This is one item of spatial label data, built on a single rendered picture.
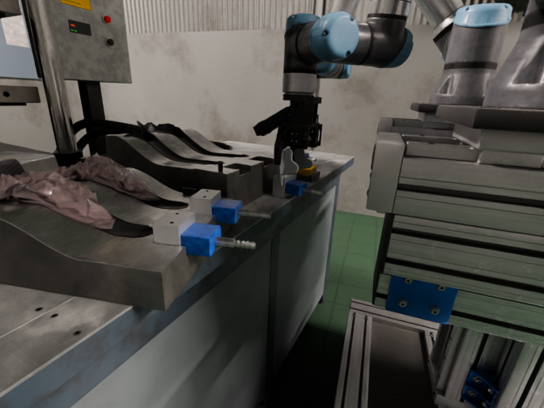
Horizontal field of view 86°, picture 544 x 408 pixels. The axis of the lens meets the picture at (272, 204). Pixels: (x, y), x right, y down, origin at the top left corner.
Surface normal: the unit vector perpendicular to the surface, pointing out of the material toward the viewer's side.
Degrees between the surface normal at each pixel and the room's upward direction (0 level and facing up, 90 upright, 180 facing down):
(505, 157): 90
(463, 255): 90
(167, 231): 90
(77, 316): 0
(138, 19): 90
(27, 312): 0
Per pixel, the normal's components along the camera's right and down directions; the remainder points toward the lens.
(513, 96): -0.96, 0.06
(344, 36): 0.36, 0.33
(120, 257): 0.04, -0.94
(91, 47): 0.89, 0.19
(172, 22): -0.33, 0.31
